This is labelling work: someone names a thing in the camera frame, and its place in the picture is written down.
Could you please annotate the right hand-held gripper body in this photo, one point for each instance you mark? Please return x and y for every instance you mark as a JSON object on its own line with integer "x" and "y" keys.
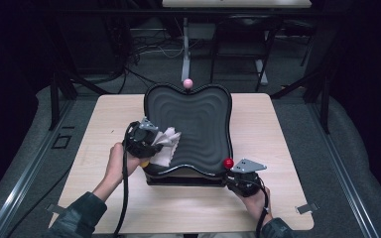
{"x": 244, "y": 183}

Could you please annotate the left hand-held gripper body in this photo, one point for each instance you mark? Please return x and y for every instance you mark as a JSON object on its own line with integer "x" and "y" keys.
{"x": 139, "y": 142}

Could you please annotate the white cloth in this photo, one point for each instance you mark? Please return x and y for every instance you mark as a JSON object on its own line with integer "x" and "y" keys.
{"x": 167, "y": 148}

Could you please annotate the person's right hand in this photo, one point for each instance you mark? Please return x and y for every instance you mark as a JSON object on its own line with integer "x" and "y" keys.
{"x": 254, "y": 203}

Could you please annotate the person's left hand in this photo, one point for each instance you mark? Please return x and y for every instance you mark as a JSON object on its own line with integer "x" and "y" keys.
{"x": 117, "y": 165}

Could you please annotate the grey tape strip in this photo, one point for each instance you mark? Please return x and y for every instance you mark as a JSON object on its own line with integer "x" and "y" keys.
{"x": 55, "y": 209}
{"x": 307, "y": 208}

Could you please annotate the black metal stand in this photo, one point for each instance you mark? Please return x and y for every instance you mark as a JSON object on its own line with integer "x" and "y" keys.
{"x": 325, "y": 105}
{"x": 55, "y": 99}

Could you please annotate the white desk leg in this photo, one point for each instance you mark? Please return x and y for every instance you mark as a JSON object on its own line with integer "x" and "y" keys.
{"x": 261, "y": 71}
{"x": 186, "y": 43}

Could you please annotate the black chair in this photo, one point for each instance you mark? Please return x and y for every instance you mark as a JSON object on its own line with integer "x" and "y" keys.
{"x": 244, "y": 43}

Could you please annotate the white background desk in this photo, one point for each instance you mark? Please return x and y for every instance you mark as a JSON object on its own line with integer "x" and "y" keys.
{"x": 236, "y": 3}

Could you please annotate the aluminium floor rail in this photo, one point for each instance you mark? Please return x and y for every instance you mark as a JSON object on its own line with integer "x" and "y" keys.
{"x": 25, "y": 183}
{"x": 349, "y": 185}

